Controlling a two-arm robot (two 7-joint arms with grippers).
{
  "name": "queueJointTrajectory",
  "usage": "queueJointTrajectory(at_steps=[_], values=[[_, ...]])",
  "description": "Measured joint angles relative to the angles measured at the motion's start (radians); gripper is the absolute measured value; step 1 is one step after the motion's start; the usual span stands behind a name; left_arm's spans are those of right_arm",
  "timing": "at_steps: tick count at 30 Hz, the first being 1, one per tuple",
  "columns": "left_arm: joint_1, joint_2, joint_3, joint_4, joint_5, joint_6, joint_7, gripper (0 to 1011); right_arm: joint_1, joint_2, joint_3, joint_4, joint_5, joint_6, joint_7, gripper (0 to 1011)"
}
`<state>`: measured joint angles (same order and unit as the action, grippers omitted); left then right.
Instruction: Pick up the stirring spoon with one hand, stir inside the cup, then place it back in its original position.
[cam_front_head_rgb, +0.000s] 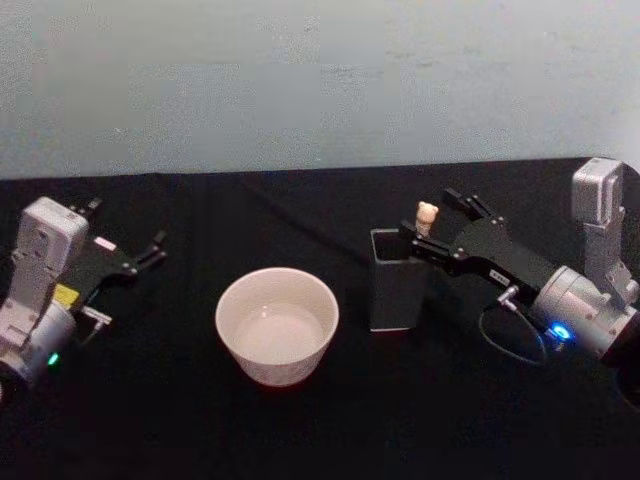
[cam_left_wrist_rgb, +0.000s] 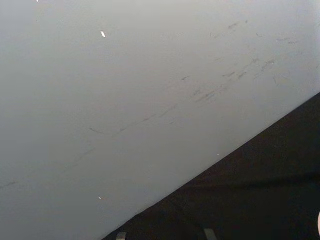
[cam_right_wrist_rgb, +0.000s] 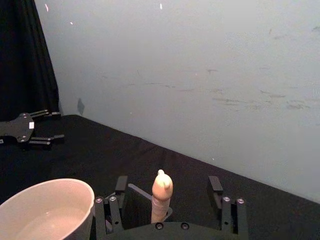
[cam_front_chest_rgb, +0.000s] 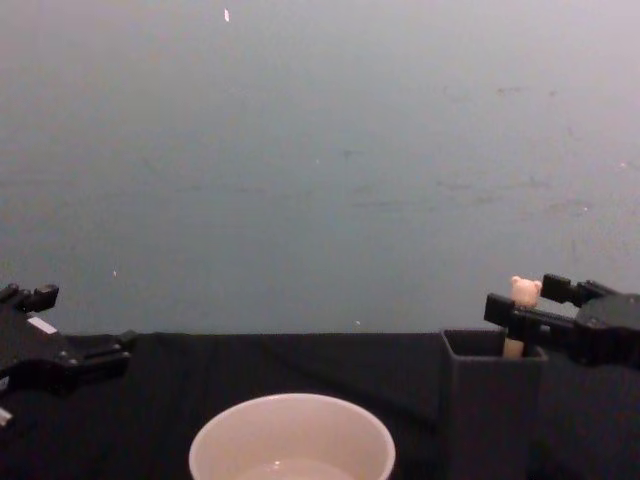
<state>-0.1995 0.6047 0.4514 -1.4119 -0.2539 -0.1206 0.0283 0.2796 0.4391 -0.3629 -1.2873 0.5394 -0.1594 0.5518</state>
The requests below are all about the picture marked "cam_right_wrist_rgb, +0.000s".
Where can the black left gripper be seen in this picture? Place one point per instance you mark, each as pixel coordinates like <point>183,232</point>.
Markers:
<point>15,128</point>

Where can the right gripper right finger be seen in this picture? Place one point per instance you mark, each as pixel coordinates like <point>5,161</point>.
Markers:
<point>236,215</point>

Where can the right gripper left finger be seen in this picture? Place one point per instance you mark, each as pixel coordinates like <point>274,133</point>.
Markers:
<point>113,212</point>

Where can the black curtain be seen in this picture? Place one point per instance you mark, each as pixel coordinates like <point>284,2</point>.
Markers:
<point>22,57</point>

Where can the white ceramic bowl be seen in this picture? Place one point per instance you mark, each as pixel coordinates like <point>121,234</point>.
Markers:
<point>50,215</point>

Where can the pale peach rounded stick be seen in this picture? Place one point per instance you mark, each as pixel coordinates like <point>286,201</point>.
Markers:
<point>161,192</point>

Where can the black table cloth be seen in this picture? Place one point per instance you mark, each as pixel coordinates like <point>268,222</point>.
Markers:
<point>130,160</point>

